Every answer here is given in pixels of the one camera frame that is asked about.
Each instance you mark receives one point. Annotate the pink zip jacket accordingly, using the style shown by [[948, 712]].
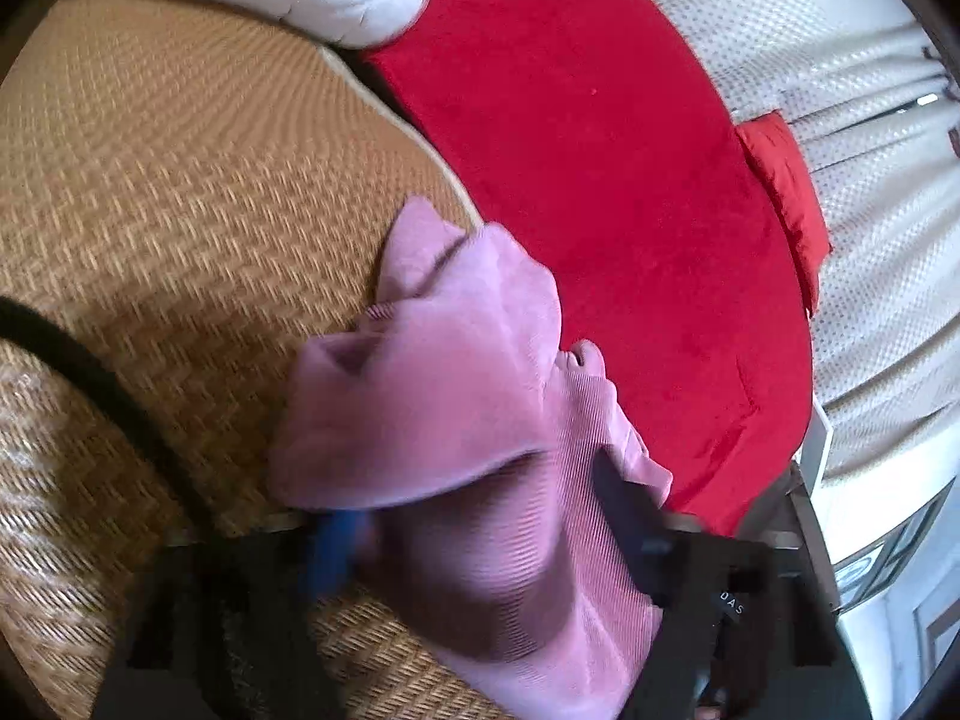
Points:
[[450, 390]]

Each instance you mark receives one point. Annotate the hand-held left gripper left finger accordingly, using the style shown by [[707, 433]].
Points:
[[334, 551]]

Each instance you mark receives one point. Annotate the woven bamboo mat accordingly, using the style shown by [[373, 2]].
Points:
[[187, 165]]

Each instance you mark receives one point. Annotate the wooden framed window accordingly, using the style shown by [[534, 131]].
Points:
[[892, 547]]

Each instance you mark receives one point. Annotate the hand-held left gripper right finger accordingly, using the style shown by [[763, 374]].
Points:
[[637, 532]]

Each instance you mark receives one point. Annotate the red blanket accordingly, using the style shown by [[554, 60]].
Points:
[[600, 165]]

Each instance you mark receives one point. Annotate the beige dotted curtain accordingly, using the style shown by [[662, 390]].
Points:
[[862, 277]]

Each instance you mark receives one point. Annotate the white flat board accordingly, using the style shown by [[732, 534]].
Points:
[[814, 446]]

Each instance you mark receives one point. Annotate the red pillow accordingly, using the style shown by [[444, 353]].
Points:
[[787, 187]]

